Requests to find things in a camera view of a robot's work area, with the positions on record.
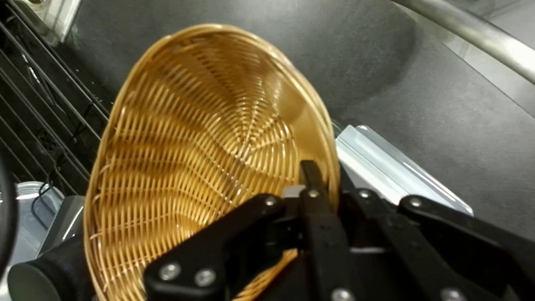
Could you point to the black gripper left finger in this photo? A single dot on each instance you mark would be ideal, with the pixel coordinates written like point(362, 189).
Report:
point(319, 239)

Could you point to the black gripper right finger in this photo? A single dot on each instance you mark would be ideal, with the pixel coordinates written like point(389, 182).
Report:
point(434, 250)

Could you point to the woven wicker bowl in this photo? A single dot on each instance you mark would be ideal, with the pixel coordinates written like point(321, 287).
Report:
point(194, 138)

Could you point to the clear plastic lunch box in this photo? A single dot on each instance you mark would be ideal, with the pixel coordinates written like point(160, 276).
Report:
point(389, 167)

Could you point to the stainless steel sink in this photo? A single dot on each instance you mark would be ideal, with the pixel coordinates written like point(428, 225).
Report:
point(489, 33)

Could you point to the stainless steel electric kettle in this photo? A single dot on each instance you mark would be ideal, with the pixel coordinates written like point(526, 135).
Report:
point(55, 222)

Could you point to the black dish rack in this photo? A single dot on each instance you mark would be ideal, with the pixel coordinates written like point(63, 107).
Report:
point(21, 138)

